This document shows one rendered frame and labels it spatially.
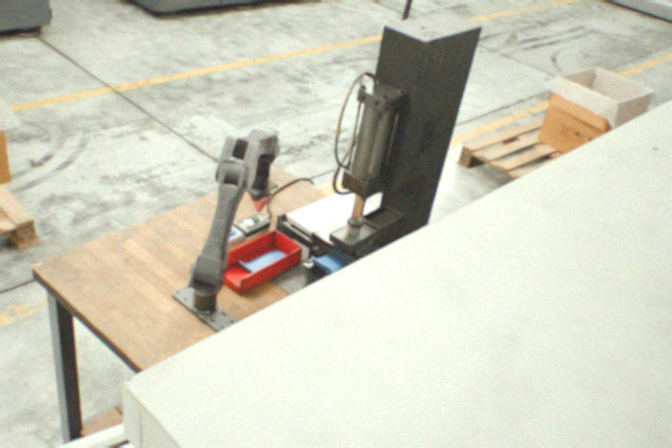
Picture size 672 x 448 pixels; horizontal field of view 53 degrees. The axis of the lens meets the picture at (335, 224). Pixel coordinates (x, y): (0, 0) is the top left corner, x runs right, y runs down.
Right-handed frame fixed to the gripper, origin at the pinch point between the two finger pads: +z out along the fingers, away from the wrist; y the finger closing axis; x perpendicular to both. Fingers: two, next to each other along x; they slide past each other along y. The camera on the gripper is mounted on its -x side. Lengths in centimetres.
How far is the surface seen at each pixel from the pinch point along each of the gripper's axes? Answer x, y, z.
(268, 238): 10.4, 5.2, 2.9
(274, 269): 21.9, 13.9, 3.5
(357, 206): 36.7, -0.7, -20.4
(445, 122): 43, -28, -41
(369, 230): 37.3, -8.2, -9.4
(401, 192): 36.2, -23.3, -16.2
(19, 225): -147, 11, 83
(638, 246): 112, 45, -72
